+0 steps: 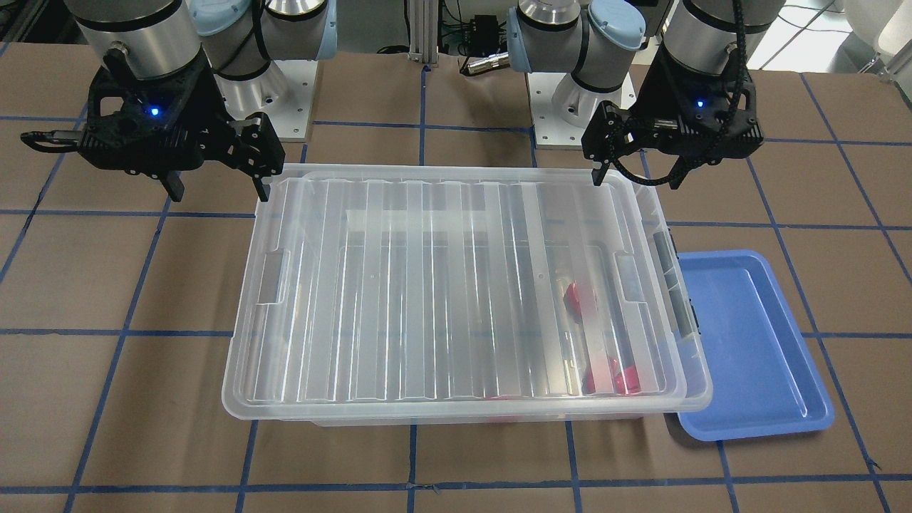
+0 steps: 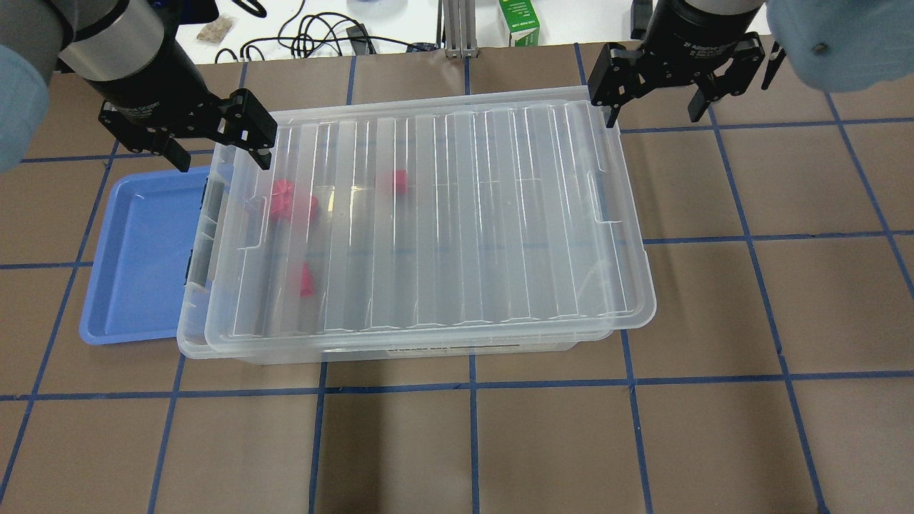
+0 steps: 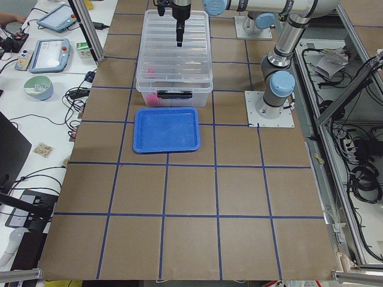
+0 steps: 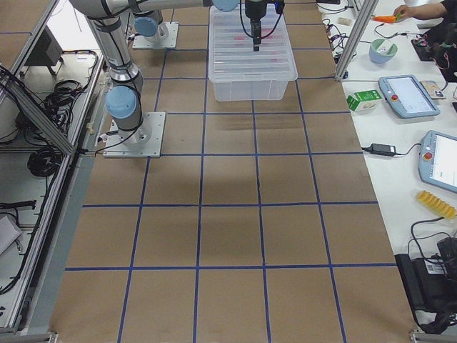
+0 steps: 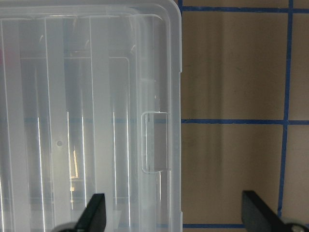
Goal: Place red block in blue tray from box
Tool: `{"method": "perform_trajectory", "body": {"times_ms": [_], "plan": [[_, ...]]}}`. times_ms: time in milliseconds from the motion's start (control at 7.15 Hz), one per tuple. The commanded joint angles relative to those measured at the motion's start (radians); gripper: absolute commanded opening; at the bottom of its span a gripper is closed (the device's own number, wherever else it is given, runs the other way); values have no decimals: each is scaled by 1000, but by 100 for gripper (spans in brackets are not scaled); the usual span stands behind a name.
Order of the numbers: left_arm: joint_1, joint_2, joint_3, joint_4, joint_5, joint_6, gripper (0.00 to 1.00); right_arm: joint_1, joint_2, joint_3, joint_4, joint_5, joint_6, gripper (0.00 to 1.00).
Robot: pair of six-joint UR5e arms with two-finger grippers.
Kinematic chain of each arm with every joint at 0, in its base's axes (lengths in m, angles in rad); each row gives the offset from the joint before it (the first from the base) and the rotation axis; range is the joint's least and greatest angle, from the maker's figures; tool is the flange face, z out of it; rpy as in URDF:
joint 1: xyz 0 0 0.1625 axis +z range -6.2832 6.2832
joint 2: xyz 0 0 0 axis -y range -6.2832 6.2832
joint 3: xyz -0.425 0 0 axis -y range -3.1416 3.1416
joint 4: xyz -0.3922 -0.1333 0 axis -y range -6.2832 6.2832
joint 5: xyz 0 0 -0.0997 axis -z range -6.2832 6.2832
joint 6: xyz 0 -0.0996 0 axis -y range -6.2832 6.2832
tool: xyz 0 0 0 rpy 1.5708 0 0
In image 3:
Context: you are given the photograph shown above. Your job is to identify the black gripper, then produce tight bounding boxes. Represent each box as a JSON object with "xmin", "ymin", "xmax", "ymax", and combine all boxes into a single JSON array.
[{"xmin": 172, "ymin": 4, "xmax": 191, "ymax": 47}]

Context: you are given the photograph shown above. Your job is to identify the clear plastic box lid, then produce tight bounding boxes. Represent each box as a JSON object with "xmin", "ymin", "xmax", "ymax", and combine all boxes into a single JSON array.
[{"xmin": 136, "ymin": 9, "xmax": 214, "ymax": 93}]

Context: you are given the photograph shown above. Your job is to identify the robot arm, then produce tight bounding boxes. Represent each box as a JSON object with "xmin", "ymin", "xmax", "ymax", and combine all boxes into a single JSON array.
[
  {"xmin": 171, "ymin": 0, "xmax": 192, "ymax": 47},
  {"xmin": 202, "ymin": 0, "xmax": 340, "ymax": 120}
]

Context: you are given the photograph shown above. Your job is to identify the clear plastic storage box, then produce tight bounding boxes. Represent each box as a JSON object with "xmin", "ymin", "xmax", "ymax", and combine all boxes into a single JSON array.
[{"xmin": 136, "ymin": 9, "xmax": 214, "ymax": 108}]

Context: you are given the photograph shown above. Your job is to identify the red block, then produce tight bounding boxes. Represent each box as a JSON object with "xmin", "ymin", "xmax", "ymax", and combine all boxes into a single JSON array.
[{"xmin": 147, "ymin": 94, "xmax": 160, "ymax": 106}]

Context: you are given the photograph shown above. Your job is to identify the blue plastic tray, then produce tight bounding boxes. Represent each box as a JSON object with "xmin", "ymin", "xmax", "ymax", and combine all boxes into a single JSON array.
[{"xmin": 133, "ymin": 107, "xmax": 200, "ymax": 154}]

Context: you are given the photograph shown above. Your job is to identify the black power adapter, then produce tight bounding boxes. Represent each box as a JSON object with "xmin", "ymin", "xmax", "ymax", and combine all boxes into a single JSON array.
[{"xmin": 92, "ymin": 22, "xmax": 110, "ymax": 30}]

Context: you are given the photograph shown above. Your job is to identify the green white carton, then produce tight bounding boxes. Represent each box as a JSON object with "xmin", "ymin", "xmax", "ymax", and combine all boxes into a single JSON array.
[{"xmin": 76, "ymin": 42, "xmax": 92, "ymax": 59}]

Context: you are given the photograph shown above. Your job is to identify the teach pendant tablet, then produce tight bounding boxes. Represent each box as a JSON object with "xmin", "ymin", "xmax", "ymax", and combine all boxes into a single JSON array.
[
  {"xmin": 29, "ymin": 38, "xmax": 71, "ymax": 74},
  {"xmin": 37, "ymin": 4, "xmax": 77, "ymax": 33}
]

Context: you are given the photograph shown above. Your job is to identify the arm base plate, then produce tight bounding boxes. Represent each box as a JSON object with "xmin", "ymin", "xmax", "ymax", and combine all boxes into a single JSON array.
[
  {"xmin": 235, "ymin": 13, "xmax": 275, "ymax": 41},
  {"xmin": 245, "ymin": 91, "xmax": 295, "ymax": 129}
]

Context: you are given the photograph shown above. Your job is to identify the aluminium frame post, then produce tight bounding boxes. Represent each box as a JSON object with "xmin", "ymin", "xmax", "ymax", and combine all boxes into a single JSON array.
[{"xmin": 68, "ymin": 0, "xmax": 105, "ymax": 63}]

